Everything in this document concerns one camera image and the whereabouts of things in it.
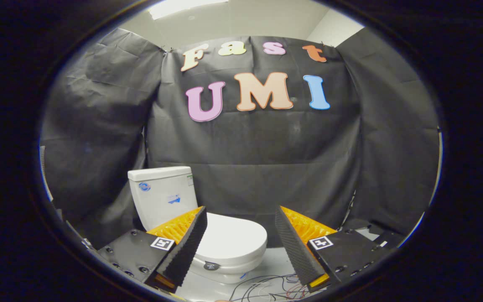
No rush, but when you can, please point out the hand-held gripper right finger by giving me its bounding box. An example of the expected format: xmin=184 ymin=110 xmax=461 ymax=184
xmin=274 ymin=206 xmax=393 ymax=293

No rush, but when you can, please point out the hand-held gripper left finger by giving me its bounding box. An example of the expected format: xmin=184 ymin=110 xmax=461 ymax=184
xmin=98 ymin=206 xmax=208 ymax=293

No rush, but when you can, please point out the white ceramic toilet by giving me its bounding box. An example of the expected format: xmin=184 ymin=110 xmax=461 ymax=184
xmin=127 ymin=166 xmax=268 ymax=284

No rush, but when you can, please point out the small black device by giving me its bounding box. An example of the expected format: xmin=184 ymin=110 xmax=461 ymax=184
xmin=371 ymin=230 xmax=405 ymax=252

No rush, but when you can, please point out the black backdrop cloth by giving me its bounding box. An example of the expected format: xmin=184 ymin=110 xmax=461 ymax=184
xmin=40 ymin=27 xmax=439 ymax=248

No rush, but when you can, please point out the bundle of loose cables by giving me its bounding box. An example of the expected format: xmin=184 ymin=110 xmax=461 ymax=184
xmin=225 ymin=273 xmax=322 ymax=302

